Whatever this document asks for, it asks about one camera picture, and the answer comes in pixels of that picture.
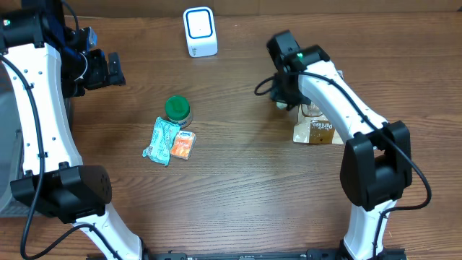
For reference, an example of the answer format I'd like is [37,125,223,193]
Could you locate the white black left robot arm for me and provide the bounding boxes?
[1,0,150,259]

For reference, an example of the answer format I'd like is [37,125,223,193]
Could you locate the orange tissue pack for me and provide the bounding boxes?
[170,131,196,160]

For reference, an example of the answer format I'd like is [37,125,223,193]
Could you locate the white barcode scanner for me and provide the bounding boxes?
[183,6,218,58]

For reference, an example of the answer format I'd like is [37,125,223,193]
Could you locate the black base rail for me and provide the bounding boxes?
[86,247,408,260]

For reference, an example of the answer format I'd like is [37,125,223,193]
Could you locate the teal tissue pack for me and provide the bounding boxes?
[142,117,180,166]

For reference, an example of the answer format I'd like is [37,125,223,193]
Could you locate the small teal carton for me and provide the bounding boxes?
[276,102,288,110]

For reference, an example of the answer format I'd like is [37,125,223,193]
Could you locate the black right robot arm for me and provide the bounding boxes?
[267,43,412,259]

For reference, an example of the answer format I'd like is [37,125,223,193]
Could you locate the brown white snack pouch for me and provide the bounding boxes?
[292,97,344,144]

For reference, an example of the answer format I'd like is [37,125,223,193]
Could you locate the green capped bottle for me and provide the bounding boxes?
[165,95,193,129]

